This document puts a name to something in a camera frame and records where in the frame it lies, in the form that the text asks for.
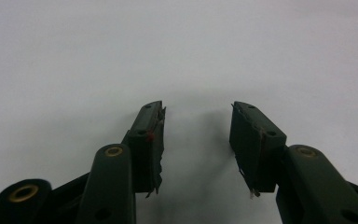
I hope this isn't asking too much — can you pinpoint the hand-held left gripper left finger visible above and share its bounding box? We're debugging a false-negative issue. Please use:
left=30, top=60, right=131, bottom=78
left=75, top=100, right=167, bottom=224

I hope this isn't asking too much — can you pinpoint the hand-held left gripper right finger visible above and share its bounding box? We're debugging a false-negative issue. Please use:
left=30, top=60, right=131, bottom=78
left=228, top=101, right=358, bottom=224

